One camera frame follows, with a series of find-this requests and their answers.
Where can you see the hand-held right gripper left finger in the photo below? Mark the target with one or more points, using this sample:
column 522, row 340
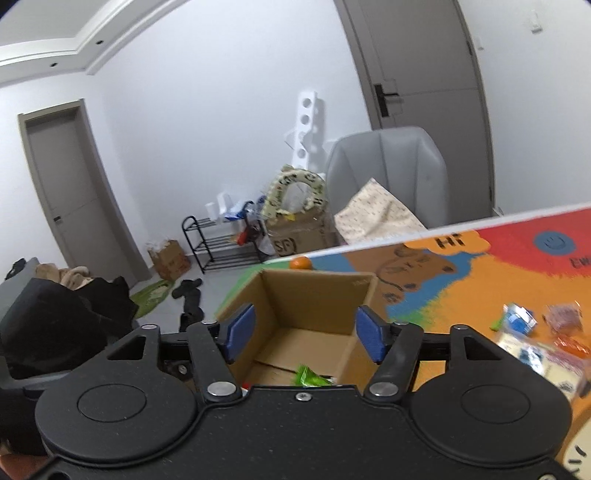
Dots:
column 240, row 330

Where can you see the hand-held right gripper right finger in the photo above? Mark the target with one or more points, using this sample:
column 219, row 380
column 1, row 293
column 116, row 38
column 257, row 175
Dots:
column 371, row 332

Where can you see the lime green snack packet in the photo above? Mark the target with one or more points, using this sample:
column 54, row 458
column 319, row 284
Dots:
column 307, row 376

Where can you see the small blue white snack packet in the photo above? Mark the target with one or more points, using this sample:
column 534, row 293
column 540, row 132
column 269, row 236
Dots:
column 517, row 318

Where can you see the packaged snacks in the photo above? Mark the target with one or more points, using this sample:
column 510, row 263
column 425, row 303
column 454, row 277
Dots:
column 526, row 353

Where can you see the pink clear snack packet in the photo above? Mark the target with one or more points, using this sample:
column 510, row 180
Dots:
column 563, row 318

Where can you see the clear dotted snack packet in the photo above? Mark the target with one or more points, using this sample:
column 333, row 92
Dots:
column 561, row 376

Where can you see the black slipper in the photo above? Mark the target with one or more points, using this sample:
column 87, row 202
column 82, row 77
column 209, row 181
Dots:
column 187, row 288
column 191, row 314

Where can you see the orange tangerine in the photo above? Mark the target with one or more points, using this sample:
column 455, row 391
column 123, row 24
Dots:
column 301, row 263

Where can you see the colourful printed table mat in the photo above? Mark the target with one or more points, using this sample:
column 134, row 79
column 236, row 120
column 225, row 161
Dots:
column 461, row 314

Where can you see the black shoe rack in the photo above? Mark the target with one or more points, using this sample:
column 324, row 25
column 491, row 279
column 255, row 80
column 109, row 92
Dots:
column 217, row 240

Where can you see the green floor mat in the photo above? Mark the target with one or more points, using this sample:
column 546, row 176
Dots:
column 152, row 295

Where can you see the small brown cardboard box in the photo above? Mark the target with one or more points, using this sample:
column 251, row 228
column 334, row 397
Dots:
column 168, row 263

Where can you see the printed brown cardboard box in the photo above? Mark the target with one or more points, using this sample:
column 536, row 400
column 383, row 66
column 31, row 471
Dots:
column 295, row 235

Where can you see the blue plastic bag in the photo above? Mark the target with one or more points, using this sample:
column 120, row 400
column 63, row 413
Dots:
column 240, row 213

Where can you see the cream dotted cushion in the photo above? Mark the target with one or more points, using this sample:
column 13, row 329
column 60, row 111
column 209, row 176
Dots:
column 374, row 212

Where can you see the white plastic holder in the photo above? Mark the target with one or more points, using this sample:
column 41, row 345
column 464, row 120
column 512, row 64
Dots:
column 221, row 205

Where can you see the grey chair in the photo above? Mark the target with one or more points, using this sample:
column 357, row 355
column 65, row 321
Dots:
column 392, row 161

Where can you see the beige cloth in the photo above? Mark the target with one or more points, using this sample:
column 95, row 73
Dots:
column 69, row 277

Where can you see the black cloth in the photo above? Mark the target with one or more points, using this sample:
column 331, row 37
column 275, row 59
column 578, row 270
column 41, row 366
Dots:
column 55, row 323

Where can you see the white perforated board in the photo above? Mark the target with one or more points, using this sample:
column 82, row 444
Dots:
column 307, row 115

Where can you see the grey door with large lock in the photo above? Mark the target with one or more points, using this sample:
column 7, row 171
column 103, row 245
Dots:
column 429, row 60

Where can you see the white wall box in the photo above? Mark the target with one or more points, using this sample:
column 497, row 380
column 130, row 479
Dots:
column 536, row 21

